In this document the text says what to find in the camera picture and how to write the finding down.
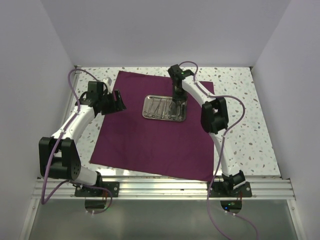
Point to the aluminium left rail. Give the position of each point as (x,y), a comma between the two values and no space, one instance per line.
(70,114)

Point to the steel instrument tray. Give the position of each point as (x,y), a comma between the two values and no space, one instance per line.
(172,115)

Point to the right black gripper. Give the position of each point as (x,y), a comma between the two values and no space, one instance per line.
(176,97)

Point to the aluminium rail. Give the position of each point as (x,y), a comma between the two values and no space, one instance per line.
(70,114)
(165,188)

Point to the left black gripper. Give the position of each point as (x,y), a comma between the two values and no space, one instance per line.
(117,105)

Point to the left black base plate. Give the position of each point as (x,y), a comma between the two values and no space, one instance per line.
(107,189)

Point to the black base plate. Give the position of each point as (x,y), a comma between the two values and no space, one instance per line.
(217,190)
(107,189)

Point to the steel scissors in tray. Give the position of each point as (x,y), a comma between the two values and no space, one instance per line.
(151,107)

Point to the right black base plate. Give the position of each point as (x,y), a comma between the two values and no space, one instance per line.
(217,190)

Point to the aluminium front rail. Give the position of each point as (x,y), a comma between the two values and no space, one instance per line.
(165,188)

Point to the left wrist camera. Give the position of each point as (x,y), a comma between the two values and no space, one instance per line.
(108,81)

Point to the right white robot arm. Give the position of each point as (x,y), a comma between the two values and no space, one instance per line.
(214,120)

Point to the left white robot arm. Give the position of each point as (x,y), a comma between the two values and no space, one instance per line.
(58,154)

